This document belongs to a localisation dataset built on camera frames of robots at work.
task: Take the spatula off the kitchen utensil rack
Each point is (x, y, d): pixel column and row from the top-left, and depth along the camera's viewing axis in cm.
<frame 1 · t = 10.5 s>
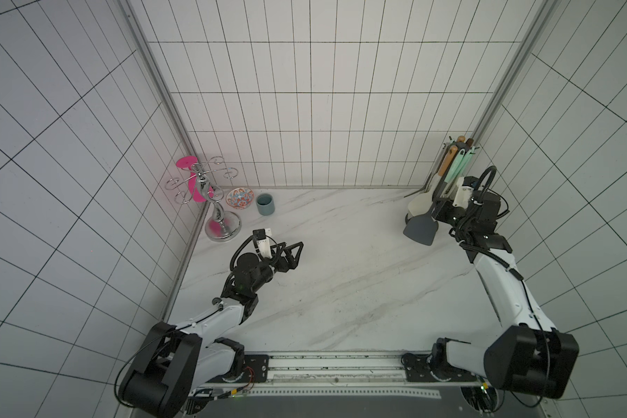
left hand: (293, 247, 83), fingers open
right hand: (440, 195, 80), fingers closed
grey spatula green handle: (424, 228, 84), point 20 cm above the table
cream spoon wooden handle: (416, 203, 105), point 9 cm above the table
chrome cup tree stand: (225, 225, 109), on the table
pink cup on stand: (189, 162, 92), point 29 cm above the table
patterned small bowl: (239, 198, 116), point 2 cm above the table
teal ceramic cup: (265, 204, 109), point 6 cm above the table

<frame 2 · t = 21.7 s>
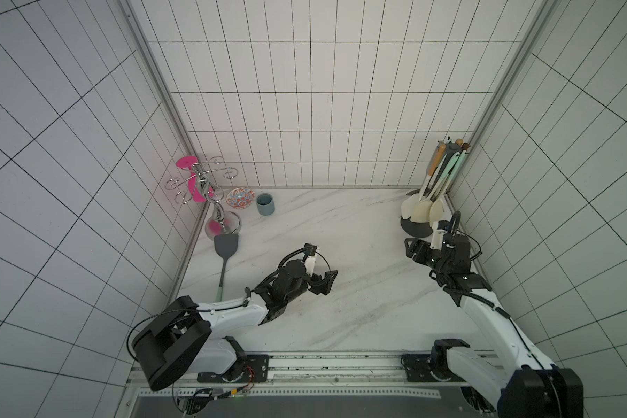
left hand: (321, 271, 84), fingers open
right hand: (416, 238, 84), fingers open
grey spatula green handle: (226, 246, 100), point 2 cm above the table
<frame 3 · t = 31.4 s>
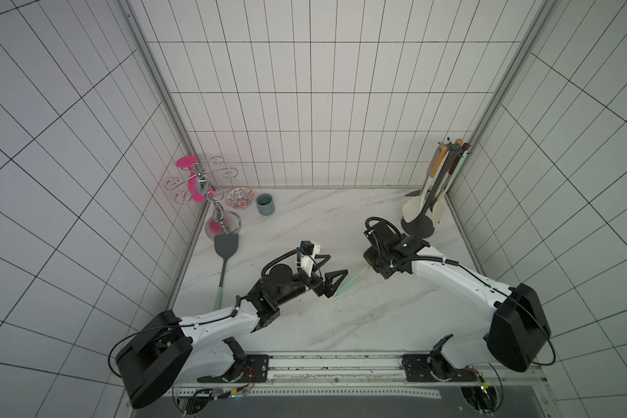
left hand: (334, 267, 75), fingers open
right hand: (365, 254, 86), fingers closed
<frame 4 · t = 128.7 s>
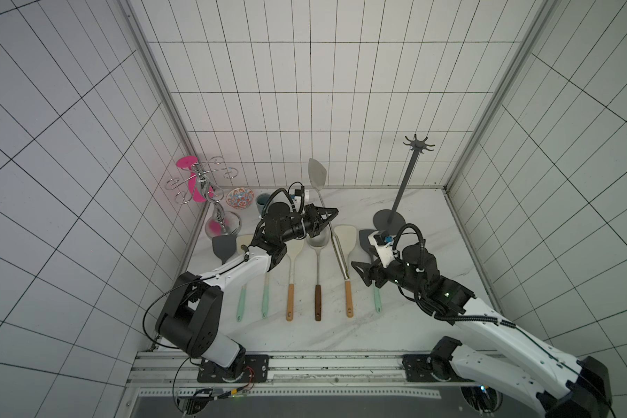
left hand: (337, 214, 75), fingers closed
right hand: (362, 250, 75), fingers open
cream utensil dark wooden handle: (319, 242, 101), point 2 cm above the table
cream spatula light wooden handle: (347, 238, 104), on the table
dark grey utensil rack: (391, 220, 108), point 2 cm above the table
